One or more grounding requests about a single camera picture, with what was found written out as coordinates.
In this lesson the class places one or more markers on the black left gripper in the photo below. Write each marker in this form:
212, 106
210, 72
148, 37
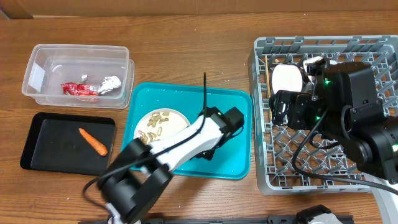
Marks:
206, 155

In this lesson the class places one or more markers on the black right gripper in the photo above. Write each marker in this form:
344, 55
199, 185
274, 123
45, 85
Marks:
305, 108

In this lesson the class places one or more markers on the pink bowl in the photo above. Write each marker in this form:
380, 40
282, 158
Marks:
286, 77

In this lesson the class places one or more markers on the white bowl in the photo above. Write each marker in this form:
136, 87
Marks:
306, 63

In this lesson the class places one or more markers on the pink plate with peanuts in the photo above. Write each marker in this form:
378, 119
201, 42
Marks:
160, 124

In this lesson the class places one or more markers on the orange carrot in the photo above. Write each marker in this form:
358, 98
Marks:
100, 148

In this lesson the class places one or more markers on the red snack wrapper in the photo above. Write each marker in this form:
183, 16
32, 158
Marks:
82, 88

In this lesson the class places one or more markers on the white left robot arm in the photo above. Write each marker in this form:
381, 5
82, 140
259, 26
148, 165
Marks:
135, 180

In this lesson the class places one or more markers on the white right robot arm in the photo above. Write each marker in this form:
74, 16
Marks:
343, 107

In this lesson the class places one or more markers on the teal plastic tray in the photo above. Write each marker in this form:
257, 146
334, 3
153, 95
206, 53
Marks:
230, 161

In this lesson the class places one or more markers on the black tray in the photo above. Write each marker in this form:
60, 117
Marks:
55, 144

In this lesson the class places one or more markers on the clear plastic bin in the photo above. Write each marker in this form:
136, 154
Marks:
51, 65

